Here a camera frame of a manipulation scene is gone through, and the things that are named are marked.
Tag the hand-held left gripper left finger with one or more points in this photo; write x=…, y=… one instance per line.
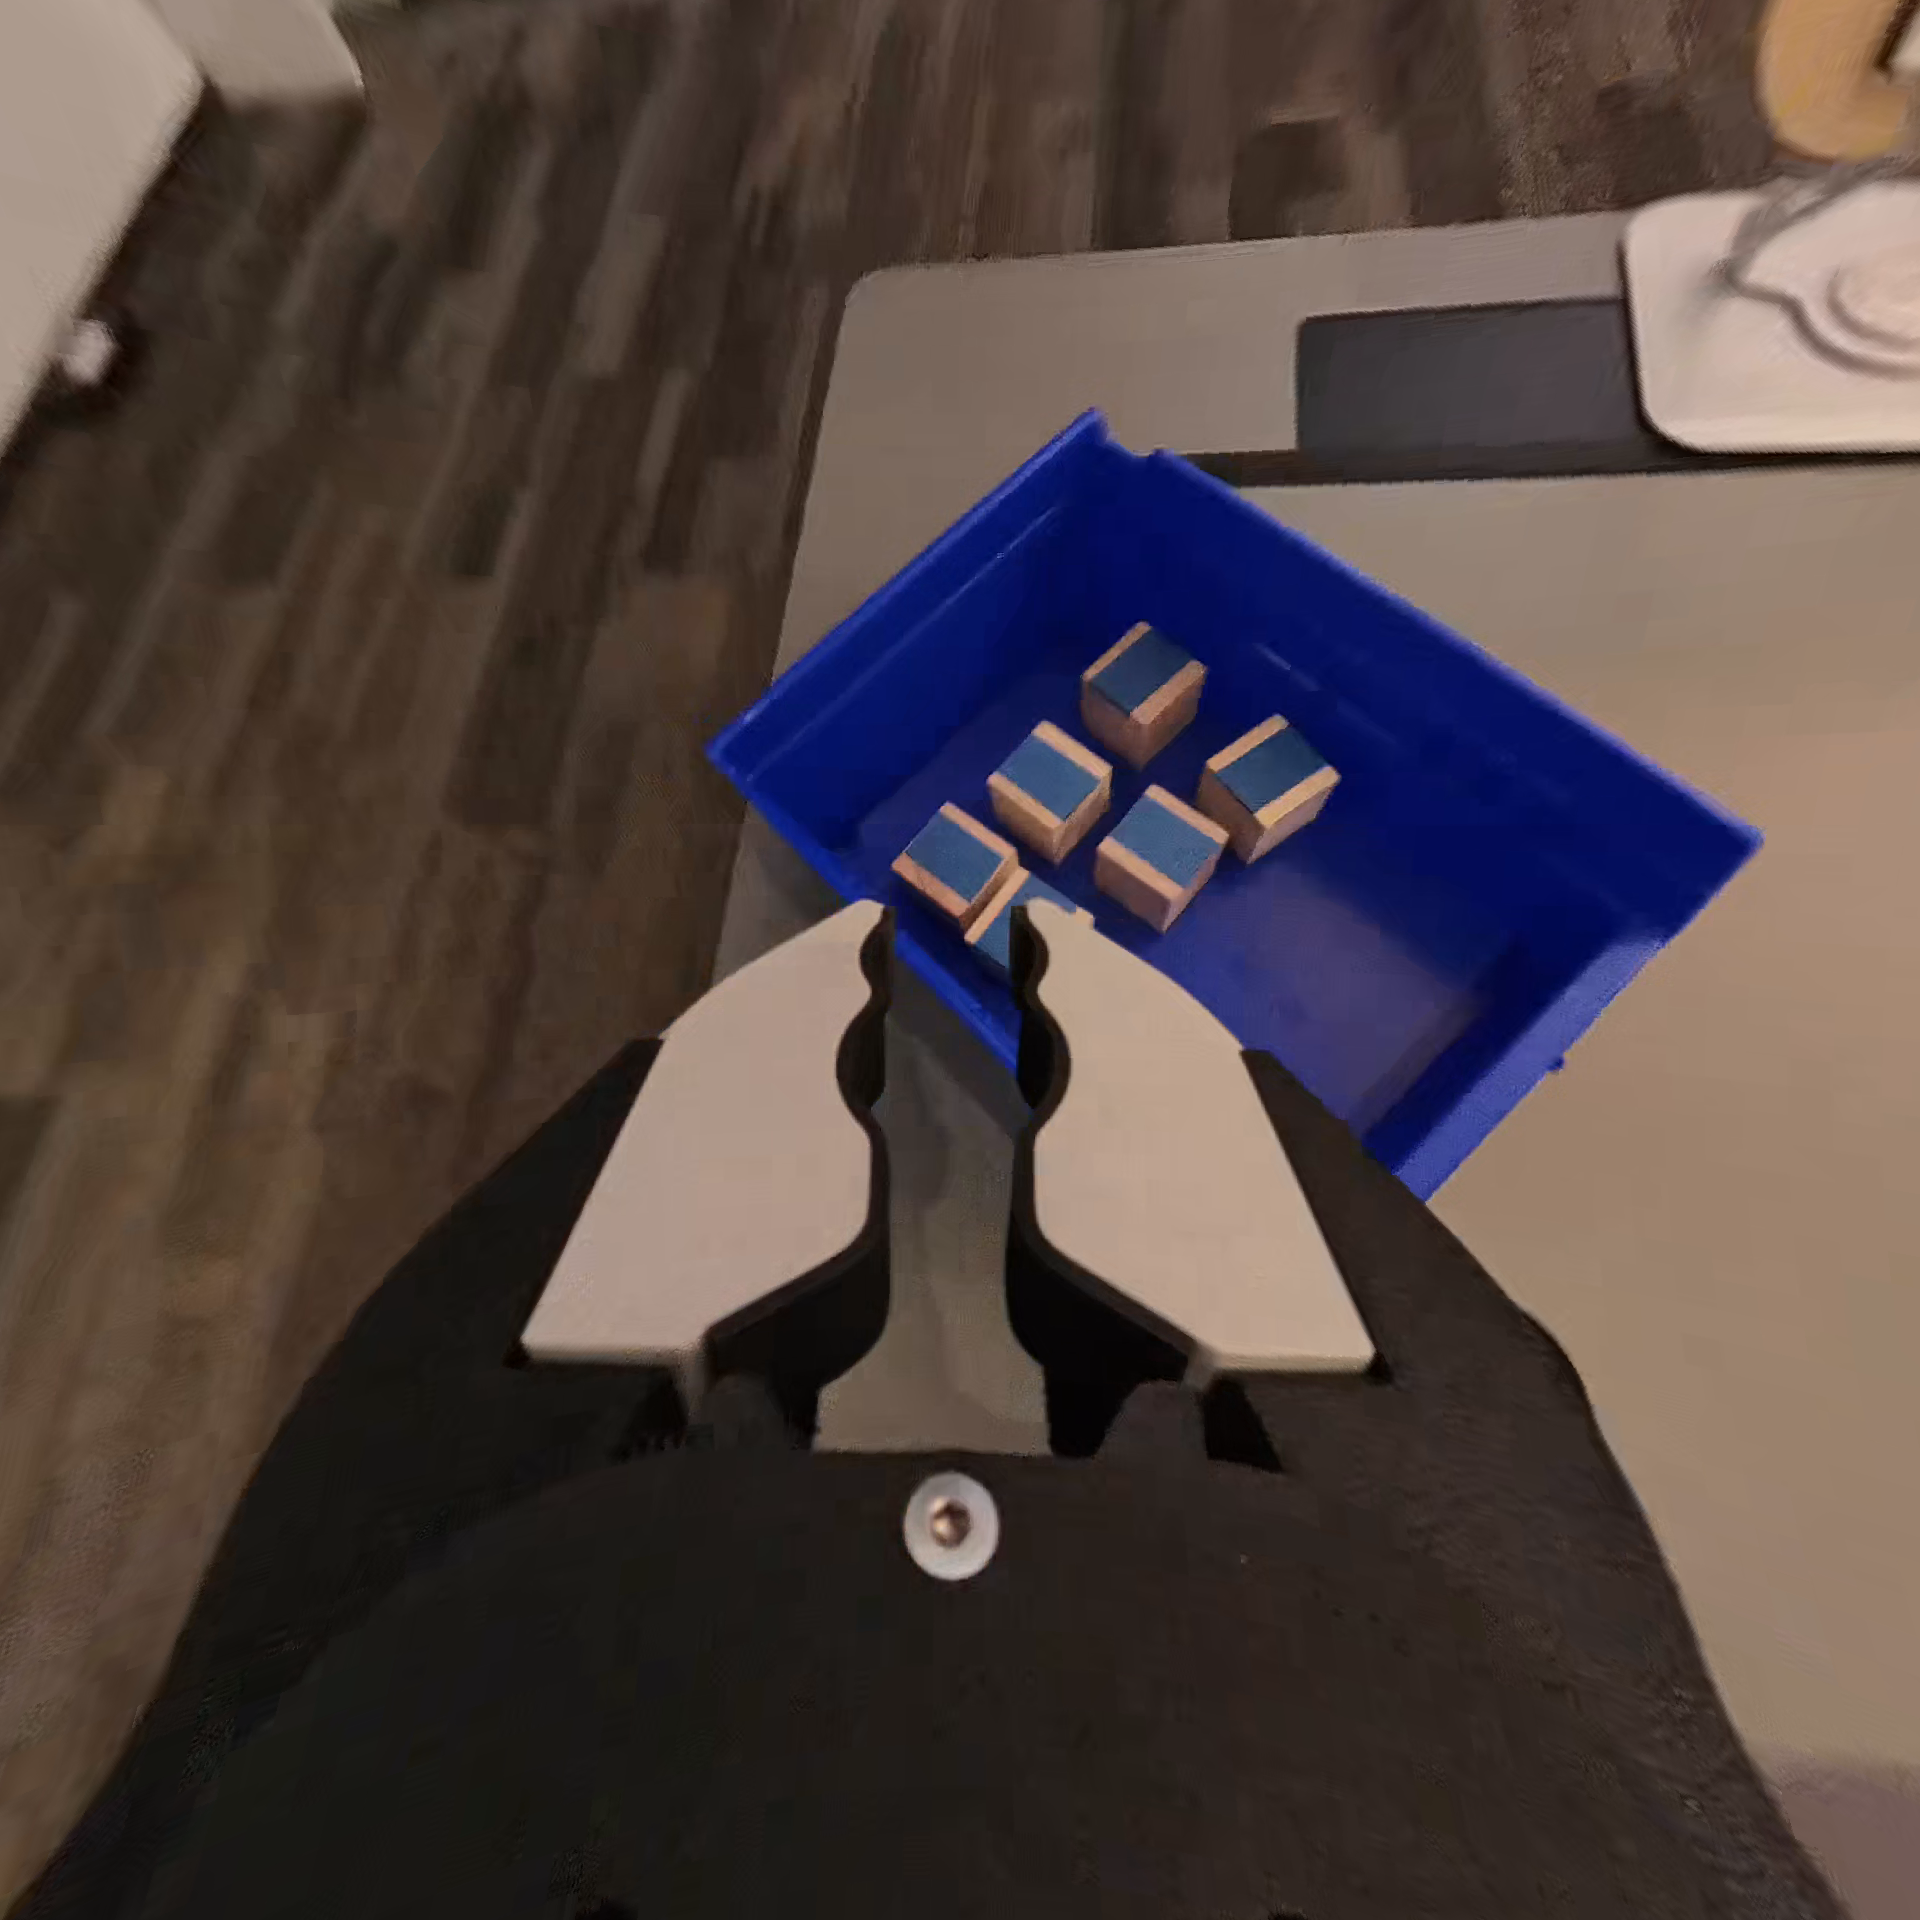
x=705, y=1171

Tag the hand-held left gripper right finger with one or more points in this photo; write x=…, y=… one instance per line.
x=1185, y=1202

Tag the blue plastic bin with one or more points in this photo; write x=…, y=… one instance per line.
x=1424, y=960

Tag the group of taped wooden cubes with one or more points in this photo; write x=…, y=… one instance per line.
x=1051, y=780

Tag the white stand base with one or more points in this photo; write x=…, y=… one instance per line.
x=1694, y=360

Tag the wooden clipboard sign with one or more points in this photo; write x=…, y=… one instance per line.
x=1829, y=76

